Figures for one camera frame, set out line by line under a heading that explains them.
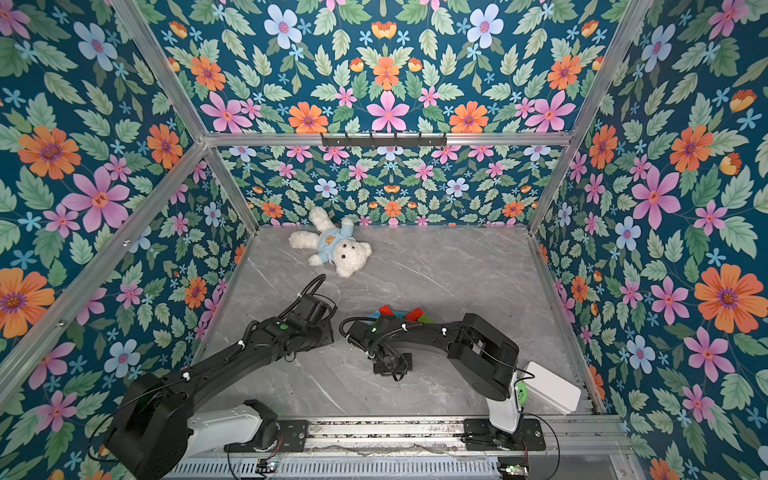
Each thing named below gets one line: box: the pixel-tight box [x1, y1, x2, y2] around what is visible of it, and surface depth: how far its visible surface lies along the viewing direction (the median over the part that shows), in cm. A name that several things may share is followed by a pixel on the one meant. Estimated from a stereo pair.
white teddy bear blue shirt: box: [289, 206, 372, 277], surface depth 107 cm
